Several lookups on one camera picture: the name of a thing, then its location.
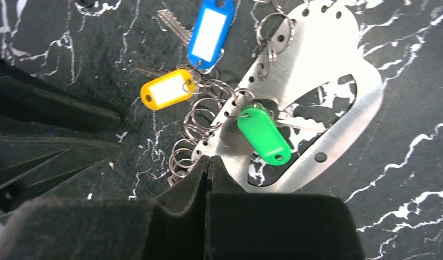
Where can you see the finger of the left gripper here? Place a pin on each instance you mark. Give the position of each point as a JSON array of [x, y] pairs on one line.
[[25, 98], [32, 167]]

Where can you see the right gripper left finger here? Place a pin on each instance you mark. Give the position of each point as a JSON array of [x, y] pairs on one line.
[[170, 226]]

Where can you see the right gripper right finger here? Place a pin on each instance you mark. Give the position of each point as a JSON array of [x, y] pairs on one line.
[[241, 225]]

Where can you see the blue tag key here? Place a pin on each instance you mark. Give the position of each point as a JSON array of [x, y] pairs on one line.
[[205, 43]]

